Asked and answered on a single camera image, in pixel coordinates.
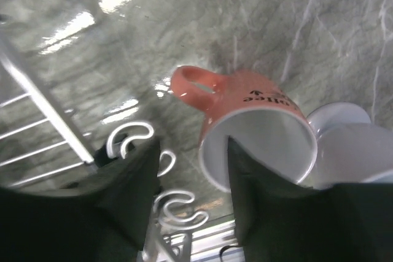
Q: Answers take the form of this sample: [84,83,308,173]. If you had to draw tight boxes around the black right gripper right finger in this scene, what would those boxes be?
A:
[227,138,392,261]

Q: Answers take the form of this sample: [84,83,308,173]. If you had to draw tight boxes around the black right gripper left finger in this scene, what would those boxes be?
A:
[1,139,160,261]

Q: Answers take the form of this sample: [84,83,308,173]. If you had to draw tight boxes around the pink coffee mug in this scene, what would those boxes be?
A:
[171,66,317,193]

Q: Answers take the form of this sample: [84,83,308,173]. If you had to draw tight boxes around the white cup holder hooks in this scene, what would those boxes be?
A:
[106,121,209,262]

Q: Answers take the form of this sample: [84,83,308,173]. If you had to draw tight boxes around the light blue mug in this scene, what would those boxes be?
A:
[303,102,392,189]

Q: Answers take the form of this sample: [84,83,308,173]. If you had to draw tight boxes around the metal wire dish rack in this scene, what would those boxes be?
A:
[0,13,102,189]

